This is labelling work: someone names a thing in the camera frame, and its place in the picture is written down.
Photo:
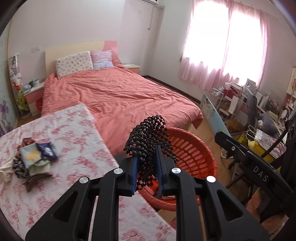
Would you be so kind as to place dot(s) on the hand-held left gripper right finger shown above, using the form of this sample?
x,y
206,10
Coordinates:
x,y
160,171

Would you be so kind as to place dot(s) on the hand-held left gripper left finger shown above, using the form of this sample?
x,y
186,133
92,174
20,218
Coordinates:
x,y
134,171

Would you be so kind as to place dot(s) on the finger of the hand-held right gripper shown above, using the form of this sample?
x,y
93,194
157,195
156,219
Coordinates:
x,y
231,146

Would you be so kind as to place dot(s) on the orange plastic laundry basket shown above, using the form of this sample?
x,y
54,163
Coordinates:
x,y
196,150

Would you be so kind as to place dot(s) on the black foam net sleeve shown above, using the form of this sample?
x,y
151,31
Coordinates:
x,y
150,132

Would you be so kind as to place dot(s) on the dark blue snack packet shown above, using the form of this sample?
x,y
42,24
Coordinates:
x,y
47,150

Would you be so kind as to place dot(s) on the light green cloth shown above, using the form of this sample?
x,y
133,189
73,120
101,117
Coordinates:
x,y
40,168

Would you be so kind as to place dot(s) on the brown curved hair clip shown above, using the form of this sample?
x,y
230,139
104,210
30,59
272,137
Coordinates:
x,y
38,180

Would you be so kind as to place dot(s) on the pale packet with yellow print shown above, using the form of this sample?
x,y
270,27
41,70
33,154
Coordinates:
x,y
31,155

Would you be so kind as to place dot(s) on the red patterned wrapper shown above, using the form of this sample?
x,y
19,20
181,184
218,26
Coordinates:
x,y
28,141

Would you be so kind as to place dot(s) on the black patterned cloth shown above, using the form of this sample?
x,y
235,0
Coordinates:
x,y
20,168

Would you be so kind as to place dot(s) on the white tissue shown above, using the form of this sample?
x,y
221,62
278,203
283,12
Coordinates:
x,y
5,172

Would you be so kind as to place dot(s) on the person's right hand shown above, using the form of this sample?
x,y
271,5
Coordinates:
x,y
253,201

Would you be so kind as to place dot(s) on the yellow cushion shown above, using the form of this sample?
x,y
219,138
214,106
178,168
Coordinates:
x,y
254,144

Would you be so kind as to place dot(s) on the light blue painted board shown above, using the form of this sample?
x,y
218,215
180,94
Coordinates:
x,y
214,115

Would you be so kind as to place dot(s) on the printed shopping bag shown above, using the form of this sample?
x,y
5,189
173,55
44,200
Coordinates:
x,y
268,141

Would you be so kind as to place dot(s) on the grey office chair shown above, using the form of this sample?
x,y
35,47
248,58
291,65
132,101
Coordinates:
x,y
252,109

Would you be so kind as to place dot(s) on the grey cloth bundle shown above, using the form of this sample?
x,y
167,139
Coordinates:
x,y
268,122

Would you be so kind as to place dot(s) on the pink floral tablecloth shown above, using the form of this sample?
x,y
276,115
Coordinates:
x,y
69,129

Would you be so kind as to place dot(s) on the pink sheer curtain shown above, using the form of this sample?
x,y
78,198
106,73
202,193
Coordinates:
x,y
196,74
261,58

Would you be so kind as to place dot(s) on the salmon pink duvet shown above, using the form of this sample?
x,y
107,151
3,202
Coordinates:
x,y
115,92

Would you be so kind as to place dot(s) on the pink white nightstand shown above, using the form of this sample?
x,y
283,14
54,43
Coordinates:
x,y
33,102
135,69

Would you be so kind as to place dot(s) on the pink striped pillow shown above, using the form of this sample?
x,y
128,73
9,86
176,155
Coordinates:
x,y
101,59

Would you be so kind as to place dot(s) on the red plastic basin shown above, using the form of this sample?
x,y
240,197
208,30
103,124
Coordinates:
x,y
39,104

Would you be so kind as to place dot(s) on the floral print pillow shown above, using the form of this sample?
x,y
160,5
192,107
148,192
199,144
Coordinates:
x,y
74,63

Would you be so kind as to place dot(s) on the white mug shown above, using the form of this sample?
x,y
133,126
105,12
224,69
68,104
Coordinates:
x,y
35,83

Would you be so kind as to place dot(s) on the green yellow plush toy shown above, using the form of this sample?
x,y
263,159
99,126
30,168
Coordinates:
x,y
22,99

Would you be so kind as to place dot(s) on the dark mug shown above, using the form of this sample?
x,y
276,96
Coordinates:
x,y
30,84

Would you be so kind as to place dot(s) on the wooden bed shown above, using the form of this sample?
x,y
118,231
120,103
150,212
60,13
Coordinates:
x,y
69,47

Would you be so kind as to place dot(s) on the flower print wardrobe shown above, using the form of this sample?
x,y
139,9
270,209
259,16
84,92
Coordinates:
x,y
5,104

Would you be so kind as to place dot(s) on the white air conditioner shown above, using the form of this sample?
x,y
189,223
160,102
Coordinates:
x,y
151,1

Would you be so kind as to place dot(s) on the wall switch panel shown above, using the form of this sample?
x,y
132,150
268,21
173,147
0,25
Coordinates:
x,y
36,49

